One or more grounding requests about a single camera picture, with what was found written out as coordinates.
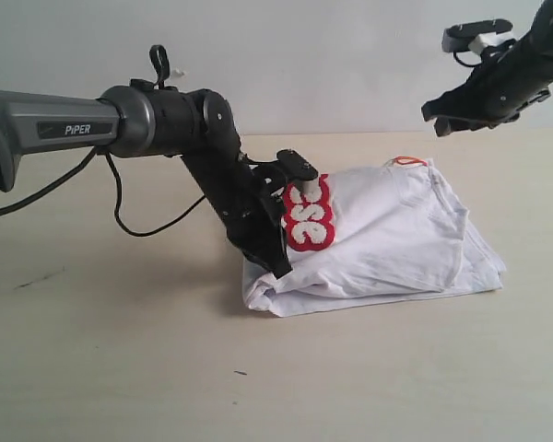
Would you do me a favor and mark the orange neck label tag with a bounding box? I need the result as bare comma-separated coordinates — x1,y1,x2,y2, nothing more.
389,156,428,167

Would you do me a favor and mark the white t-shirt red lettering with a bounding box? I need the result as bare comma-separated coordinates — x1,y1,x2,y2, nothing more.
242,158,506,318

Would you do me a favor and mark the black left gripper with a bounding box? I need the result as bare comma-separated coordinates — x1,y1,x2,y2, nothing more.
221,163,291,278

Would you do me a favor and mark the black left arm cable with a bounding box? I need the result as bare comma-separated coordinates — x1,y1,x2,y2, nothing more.
0,44,208,238

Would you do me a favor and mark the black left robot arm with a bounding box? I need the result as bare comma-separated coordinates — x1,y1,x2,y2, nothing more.
0,80,291,278

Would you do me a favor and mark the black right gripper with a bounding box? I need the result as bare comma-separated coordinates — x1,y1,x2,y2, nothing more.
421,50,551,136

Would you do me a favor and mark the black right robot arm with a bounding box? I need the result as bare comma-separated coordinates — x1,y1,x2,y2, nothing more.
421,1,553,137

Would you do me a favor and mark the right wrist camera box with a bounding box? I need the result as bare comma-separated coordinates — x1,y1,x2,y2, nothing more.
441,18,513,55

